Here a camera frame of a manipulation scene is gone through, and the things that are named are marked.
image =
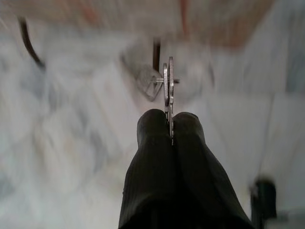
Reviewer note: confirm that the silver key bunch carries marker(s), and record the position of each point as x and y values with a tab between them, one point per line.
170	81

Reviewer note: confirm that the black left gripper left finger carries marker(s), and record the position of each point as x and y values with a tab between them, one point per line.
150	167

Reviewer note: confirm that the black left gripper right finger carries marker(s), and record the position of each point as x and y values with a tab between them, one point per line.
195	171

